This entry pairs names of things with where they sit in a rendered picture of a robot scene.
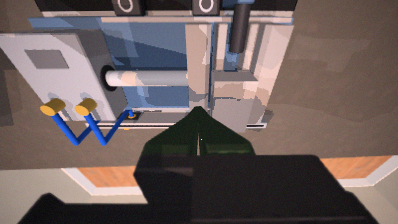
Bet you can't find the grey metal block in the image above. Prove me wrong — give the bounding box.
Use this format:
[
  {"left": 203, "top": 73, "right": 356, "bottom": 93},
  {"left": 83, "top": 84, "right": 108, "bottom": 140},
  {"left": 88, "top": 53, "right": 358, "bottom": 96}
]
[{"left": 209, "top": 70, "right": 259, "bottom": 132}]

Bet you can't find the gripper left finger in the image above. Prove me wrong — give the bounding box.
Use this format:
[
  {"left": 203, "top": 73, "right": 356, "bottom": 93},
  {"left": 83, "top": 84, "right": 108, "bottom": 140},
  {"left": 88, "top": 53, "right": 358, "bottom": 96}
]
[{"left": 139, "top": 106, "right": 198, "bottom": 158}]

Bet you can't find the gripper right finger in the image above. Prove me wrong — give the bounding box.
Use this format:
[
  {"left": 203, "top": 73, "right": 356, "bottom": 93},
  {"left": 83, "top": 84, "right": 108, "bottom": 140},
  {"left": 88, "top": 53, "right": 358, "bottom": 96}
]
[{"left": 198, "top": 106, "right": 256, "bottom": 155}]

